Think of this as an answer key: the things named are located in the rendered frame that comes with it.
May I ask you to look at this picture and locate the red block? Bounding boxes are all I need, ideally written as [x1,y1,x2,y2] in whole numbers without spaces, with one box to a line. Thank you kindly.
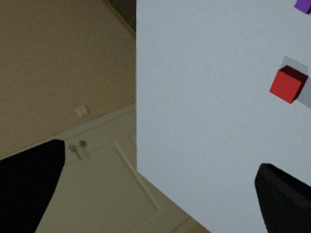
[269,66,308,104]

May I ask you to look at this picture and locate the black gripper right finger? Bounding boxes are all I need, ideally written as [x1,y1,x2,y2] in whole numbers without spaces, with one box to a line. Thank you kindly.
[254,163,311,233]

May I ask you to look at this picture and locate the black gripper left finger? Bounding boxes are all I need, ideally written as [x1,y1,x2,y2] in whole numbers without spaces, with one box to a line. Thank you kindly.
[0,140,66,233]

